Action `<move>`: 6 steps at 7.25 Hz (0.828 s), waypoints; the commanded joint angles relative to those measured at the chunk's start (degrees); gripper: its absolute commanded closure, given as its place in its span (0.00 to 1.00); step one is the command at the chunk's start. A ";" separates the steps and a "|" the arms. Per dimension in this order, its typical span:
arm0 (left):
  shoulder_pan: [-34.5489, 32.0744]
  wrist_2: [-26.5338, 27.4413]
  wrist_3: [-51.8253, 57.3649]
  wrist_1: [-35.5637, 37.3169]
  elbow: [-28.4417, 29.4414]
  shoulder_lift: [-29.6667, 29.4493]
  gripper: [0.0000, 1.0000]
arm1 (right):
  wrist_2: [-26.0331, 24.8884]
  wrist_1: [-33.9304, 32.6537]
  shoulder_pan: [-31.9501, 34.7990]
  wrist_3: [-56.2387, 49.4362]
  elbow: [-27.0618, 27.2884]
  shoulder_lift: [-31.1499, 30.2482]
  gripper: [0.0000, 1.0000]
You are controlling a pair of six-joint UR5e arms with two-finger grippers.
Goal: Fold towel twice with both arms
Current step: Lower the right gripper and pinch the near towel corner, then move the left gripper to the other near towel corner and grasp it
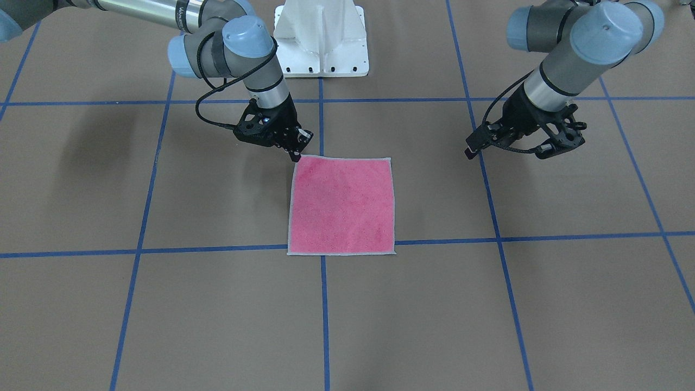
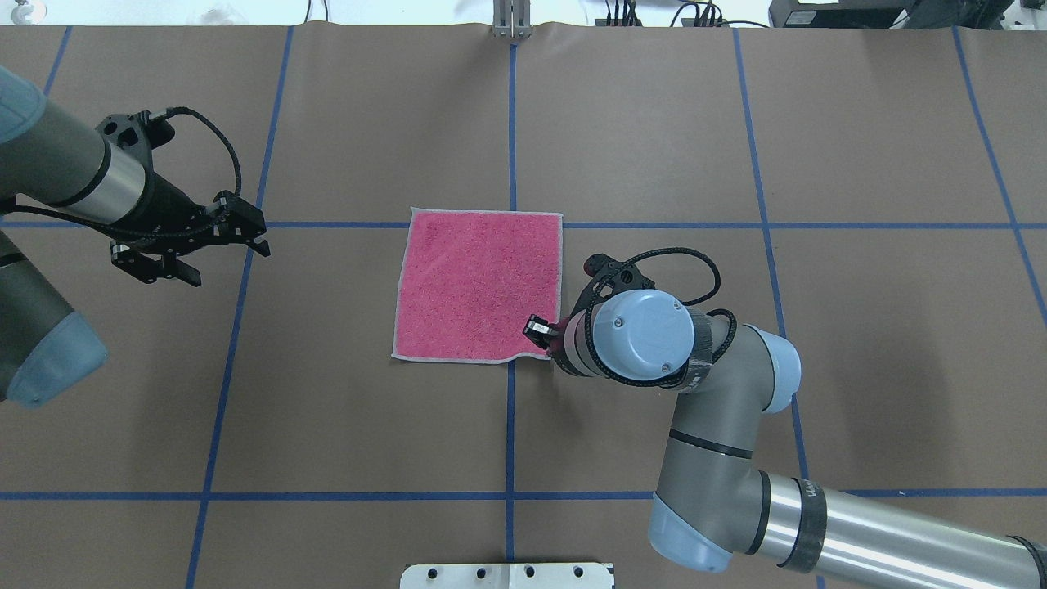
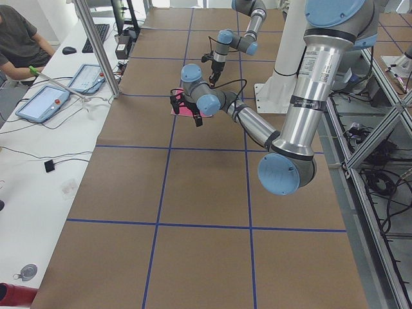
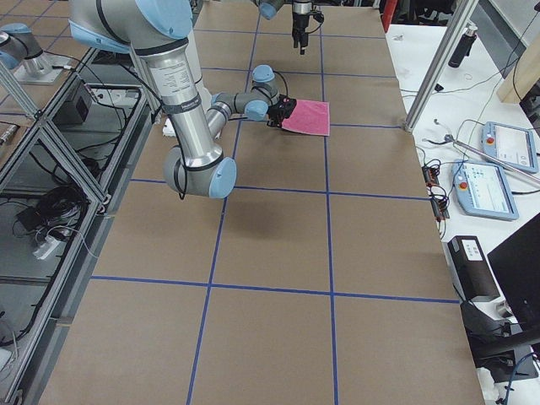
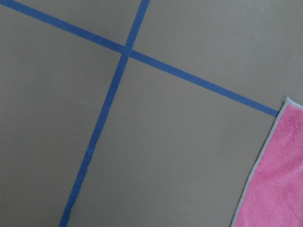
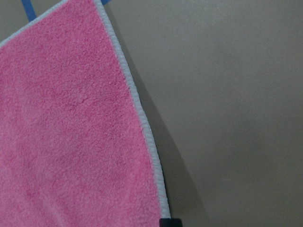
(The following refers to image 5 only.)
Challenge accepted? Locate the pink towel grey back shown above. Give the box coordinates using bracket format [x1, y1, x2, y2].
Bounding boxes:
[231, 98, 303, 227]

